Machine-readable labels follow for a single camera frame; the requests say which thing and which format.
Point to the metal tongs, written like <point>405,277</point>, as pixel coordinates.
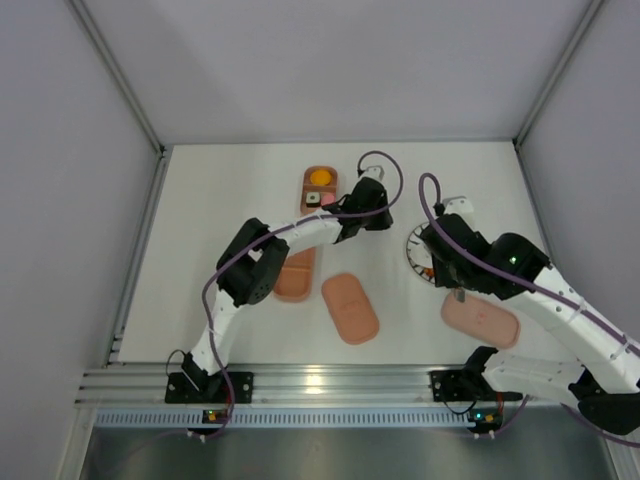
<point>459,295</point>

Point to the striped round plate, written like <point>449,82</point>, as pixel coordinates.
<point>417,254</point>

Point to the black white sushi roll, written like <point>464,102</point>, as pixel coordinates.
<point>313,199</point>

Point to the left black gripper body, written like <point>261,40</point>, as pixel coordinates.
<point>356,201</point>

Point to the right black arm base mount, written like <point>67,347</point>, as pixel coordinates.
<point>448,386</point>

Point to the right pink box lid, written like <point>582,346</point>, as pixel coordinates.
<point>481,320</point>

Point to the far pink lunch box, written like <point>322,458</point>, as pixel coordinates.
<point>306,186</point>

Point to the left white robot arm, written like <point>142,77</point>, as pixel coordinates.
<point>249,268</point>

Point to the orange round toy food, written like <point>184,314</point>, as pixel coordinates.
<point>321,177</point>

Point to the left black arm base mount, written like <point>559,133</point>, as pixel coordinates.
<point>235,387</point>

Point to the pink box lid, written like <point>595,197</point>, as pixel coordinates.
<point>350,309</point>
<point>481,320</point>

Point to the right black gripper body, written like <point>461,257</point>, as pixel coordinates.
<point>445,270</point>

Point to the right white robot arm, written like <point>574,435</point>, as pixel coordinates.
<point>602,381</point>

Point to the centre pink box lid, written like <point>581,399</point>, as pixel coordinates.
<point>350,309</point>

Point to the grey slotted cable duct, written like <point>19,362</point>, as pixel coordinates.
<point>264,418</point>

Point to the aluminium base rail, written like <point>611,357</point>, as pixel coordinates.
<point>311,385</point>

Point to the pink lunch box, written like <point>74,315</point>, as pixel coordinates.
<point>306,186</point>
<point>294,283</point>

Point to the left aluminium frame post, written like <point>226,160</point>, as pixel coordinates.
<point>89,26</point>

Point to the pink toy sweet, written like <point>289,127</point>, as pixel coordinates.
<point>327,199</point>

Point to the near pink lunch box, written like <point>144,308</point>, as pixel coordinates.
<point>294,283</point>

